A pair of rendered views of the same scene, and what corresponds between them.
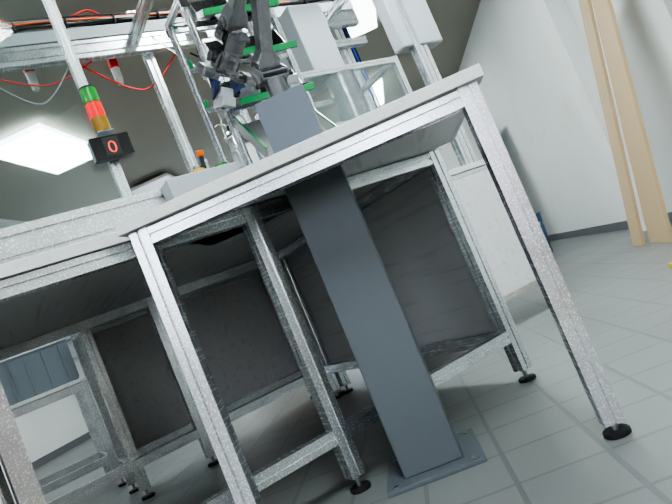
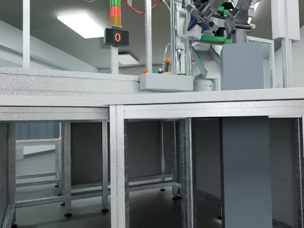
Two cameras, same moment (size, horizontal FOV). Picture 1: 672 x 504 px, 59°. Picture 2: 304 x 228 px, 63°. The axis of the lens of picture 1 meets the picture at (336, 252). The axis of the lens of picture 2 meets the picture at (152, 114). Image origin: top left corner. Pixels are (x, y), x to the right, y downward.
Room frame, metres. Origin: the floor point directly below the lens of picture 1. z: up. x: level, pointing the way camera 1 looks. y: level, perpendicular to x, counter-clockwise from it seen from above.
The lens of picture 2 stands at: (0.62, 0.21, 0.77)
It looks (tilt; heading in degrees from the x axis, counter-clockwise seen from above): 2 degrees up; 7
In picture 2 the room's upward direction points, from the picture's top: 1 degrees counter-clockwise
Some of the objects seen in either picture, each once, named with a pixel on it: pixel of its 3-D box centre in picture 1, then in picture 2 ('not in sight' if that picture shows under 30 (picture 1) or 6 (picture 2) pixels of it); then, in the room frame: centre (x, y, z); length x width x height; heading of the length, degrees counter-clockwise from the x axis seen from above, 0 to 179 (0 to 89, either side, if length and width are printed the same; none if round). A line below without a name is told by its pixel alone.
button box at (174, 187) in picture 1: (203, 183); (166, 83); (1.62, 0.26, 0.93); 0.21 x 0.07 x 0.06; 122
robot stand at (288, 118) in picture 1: (296, 134); (239, 73); (1.63, -0.02, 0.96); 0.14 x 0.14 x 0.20; 85
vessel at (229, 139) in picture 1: (244, 148); (178, 60); (2.84, 0.22, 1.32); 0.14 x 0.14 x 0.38
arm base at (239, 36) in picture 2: (278, 91); (239, 40); (1.63, -0.03, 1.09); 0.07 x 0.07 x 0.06; 85
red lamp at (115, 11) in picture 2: (95, 111); (115, 12); (1.85, 0.53, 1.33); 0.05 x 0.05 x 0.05
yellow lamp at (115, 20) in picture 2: (101, 125); (116, 22); (1.85, 0.53, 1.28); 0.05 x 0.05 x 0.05
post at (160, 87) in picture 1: (180, 135); (148, 41); (3.01, 0.50, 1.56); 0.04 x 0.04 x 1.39; 32
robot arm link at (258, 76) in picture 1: (268, 72); (237, 26); (1.63, -0.02, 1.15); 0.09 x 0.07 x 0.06; 115
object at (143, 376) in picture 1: (298, 323); (168, 154); (3.37, 0.35, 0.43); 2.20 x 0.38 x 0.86; 122
